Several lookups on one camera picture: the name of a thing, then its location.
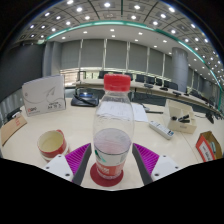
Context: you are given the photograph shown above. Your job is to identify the long curved conference desk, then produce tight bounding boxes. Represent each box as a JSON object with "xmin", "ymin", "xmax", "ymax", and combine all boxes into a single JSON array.
[{"xmin": 74, "ymin": 79, "xmax": 224, "ymax": 114}]

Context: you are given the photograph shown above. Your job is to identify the beige open cardboard tray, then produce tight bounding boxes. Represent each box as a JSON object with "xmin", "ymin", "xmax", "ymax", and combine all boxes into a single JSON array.
[{"xmin": 163, "ymin": 98, "xmax": 198, "ymax": 135}]

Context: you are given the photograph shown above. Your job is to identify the ceiling lights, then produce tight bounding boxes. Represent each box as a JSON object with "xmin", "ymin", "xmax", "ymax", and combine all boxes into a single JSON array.
[{"xmin": 18, "ymin": 0, "xmax": 224, "ymax": 84}]

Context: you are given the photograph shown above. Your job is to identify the open cardboard box red label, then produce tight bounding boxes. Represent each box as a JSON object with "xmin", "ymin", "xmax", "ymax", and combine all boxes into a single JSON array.
[{"xmin": 195, "ymin": 130, "xmax": 223, "ymax": 163}]

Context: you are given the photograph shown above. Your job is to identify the flat round red coaster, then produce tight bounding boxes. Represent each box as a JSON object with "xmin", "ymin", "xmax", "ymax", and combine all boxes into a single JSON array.
[{"xmin": 89, "ymin": 162, "xmax": 125, "ymax": 188}]

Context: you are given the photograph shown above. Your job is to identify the white power strip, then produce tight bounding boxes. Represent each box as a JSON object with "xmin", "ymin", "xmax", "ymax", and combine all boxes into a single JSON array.
[{"xmin": 148, "ymin": 120, "xmax": 176, "ymax": 140}]

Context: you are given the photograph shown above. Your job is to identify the white cardboard paper box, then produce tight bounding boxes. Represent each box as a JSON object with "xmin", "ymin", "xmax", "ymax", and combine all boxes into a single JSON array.
[{"xmin": 21, "ymin": 74, "xmax": 67, "ymax": 117}]

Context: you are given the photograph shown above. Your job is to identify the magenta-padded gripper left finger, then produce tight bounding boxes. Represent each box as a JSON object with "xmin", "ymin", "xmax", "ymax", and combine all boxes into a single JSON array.
[{"xmin": 42, "ymin": 142, "xmax": 93, "ymax": 187}]

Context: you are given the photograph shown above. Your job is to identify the black desk phone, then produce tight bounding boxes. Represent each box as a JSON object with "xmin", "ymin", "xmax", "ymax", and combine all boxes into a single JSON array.
[{"xmin": 70, "ymin": 87, "xmax": 100, "ymax": 108}]

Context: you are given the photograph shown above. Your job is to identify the black office chairs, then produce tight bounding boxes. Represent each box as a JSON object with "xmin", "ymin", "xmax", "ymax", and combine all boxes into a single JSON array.
[{"xmin": 96, "ymin": 70, "xmax": 214, "ymax": 101}]

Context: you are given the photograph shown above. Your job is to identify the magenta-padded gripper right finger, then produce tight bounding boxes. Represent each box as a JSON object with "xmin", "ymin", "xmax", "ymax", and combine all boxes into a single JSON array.
[{"xmin": 131, "ymin": 142, "xmax": 183, "ymax": 187}]

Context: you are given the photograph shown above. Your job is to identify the black stapler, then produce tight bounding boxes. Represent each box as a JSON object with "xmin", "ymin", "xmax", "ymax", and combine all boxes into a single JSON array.
[{"xmin": 170, "ymin": 114, "xmax": 191, "ymax": 124}]

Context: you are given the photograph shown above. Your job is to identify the red floral ceramic cup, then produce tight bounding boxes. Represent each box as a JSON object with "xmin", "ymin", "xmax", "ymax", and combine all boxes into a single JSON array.
[{"xmin": 36, "ymin": 129, "xmax": 70, "ymax": 160}]

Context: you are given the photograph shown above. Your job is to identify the clear red-capped water bottle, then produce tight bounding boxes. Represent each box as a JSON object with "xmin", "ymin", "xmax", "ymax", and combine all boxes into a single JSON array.
[{"xmin": 92, "ymin": 73, "xmax": 136, "ymax": 181}]

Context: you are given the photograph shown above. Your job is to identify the grey round column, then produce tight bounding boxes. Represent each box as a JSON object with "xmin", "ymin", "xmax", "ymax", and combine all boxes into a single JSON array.
[{"xmin": 171, "ymin": 47, "xmax": 189, "ymax": 94}]

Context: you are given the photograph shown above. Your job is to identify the brown kraft paper envelope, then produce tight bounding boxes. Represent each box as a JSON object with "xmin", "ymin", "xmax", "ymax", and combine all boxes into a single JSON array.
[{"xmin": 0, "ymin": 113, "xmax": 28, "ymax": 147}]

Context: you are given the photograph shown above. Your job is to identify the white paper sheet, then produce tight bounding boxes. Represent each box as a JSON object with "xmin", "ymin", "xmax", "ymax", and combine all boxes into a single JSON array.
[{"xmin": 130, "ymin": 101, "xmax": 149, "ymax": 123}]

